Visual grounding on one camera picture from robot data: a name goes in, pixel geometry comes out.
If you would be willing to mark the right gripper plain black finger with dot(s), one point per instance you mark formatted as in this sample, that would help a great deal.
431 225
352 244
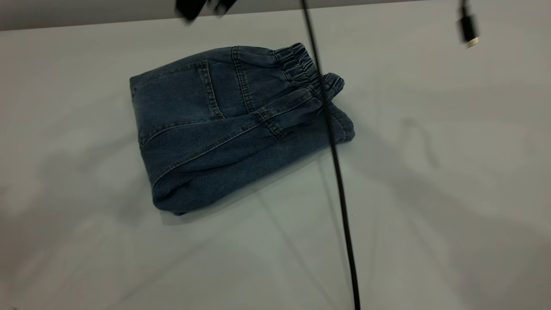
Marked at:
224 5

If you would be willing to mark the right gripper scuffed black finger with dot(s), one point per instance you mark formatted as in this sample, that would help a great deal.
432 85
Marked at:
190 8

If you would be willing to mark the blue denim shorts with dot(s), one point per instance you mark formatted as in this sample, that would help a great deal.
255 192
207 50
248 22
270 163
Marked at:
215 163

